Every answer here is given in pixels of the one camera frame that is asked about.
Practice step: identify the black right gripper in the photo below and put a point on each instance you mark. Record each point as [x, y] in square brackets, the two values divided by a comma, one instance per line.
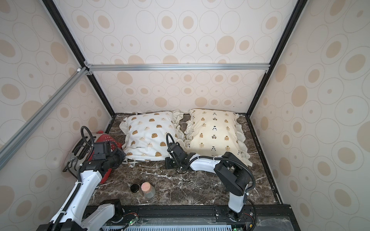
[176, 149]

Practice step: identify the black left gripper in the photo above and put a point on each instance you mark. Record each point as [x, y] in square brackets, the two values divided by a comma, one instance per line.
[122, 154]

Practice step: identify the white bear print pillow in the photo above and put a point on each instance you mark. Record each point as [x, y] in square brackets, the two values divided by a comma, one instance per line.
[146, 135]

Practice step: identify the cream animal print pillow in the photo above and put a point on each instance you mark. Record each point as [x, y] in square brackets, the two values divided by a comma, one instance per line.
[212, 133]

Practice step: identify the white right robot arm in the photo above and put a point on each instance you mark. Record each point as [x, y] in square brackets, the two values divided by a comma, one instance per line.
[233, 174]

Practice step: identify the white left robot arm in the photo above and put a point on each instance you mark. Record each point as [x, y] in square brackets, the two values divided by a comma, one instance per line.
[70, 216]

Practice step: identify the red polka dot toaster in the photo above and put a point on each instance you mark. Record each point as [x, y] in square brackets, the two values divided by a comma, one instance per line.
[82, 151]

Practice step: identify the black lid small jar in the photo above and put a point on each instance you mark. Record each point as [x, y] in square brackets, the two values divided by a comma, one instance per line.
[135, 190]

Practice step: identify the pink lid glass jar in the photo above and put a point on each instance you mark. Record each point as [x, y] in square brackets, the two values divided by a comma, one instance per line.
[148, 190]

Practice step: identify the silver horizontal back rail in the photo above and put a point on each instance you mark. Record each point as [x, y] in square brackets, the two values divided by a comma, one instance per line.
[177, 67]

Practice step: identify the silver diagonal left rail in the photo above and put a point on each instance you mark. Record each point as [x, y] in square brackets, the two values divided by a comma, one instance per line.
[19, 138]

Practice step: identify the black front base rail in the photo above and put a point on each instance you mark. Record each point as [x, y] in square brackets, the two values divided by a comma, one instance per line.
[205, 218]

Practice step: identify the black corner frame post left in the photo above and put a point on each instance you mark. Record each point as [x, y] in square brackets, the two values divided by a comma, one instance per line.
[56, 16]

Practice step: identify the black corner frame post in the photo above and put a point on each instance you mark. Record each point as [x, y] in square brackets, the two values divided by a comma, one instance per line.
[56, 16]
[292, 22]

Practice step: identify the black corner frame post right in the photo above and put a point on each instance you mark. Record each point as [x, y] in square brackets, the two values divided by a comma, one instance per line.
[292, 22]

